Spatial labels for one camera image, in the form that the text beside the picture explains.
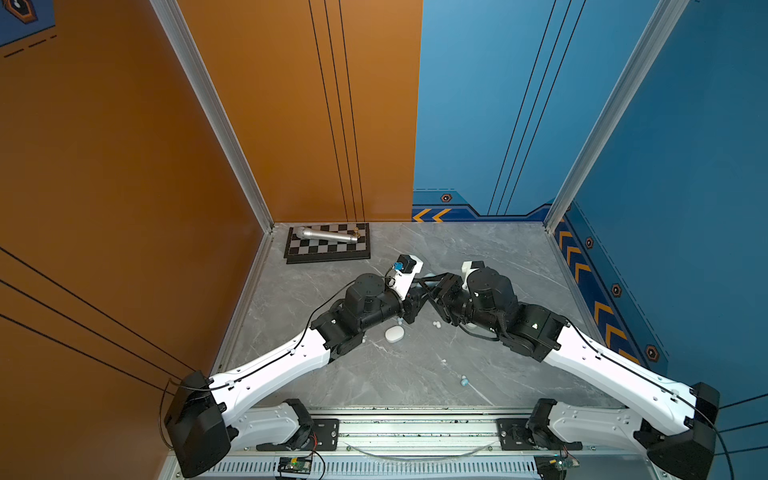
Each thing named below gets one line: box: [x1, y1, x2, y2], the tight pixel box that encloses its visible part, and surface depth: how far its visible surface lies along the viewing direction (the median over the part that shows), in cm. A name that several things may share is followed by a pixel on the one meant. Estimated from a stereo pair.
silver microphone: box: [296, 226, 358, 244], surface depth 111 cm
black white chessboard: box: [284, 223, 371, 264], surface depth 111 cm
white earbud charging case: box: [385, 325, 405, 343], surface depth 91 cm
